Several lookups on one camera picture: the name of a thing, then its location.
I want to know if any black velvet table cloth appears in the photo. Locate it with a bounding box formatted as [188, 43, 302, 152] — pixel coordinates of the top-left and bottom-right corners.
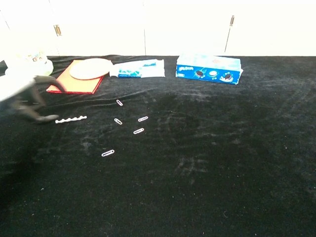
[0, 54, 316, 237]

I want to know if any white round plate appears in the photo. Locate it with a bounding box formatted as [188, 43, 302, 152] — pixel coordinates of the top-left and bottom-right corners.
[69, 58, 114, 80]

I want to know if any blue cookie box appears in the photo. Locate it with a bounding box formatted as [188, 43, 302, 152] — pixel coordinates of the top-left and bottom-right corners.
[175, 53, 244, 85]

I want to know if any white printed cup on saucer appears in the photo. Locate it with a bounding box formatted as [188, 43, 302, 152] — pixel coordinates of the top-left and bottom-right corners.
[4, 50, 54, 77]

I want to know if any red flat board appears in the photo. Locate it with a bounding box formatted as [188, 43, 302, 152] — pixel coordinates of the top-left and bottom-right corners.
[46, 60, 105, 95]

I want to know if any silver magnetic bead stick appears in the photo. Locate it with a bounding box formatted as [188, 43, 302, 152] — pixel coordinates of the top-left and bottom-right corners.
[55, 115, 88, 124]

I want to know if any left robot hand grey black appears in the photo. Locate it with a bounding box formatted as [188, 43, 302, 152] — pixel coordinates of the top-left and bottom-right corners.
[11, 75, 65, 124]

